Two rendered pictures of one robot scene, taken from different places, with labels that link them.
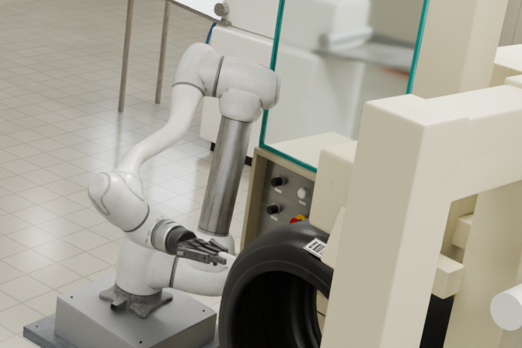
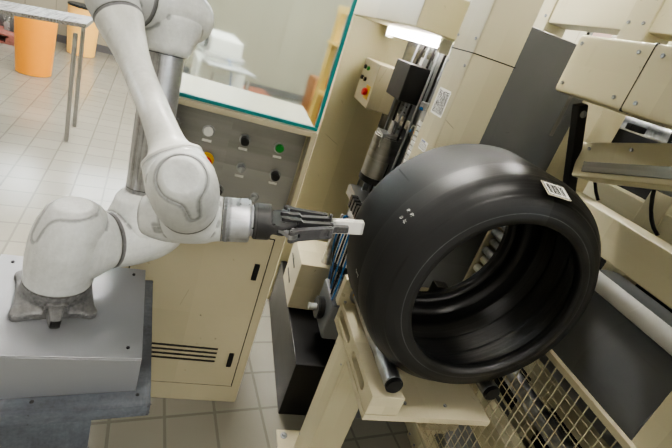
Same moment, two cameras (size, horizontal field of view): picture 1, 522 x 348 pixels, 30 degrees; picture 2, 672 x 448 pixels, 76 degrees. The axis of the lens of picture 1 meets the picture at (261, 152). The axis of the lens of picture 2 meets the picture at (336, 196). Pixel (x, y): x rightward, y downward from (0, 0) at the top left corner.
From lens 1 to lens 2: 2.16 m
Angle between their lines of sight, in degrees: 57
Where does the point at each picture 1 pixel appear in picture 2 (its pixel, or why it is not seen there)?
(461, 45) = not seen: outside the picture
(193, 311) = (126, 279)
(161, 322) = (116, 311)
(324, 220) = not seen: outside the picture
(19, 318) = not seen: outside the picture
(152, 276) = (98, 265)
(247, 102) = (191, 33)
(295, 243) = (524, 191)
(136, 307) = (78, 308)
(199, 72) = not seen: outside the picture
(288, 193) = (187, 133)
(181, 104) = (135, 34)
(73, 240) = not seen: outside the picture
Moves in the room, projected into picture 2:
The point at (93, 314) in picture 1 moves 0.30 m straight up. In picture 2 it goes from (34, 349) to (42, 233)
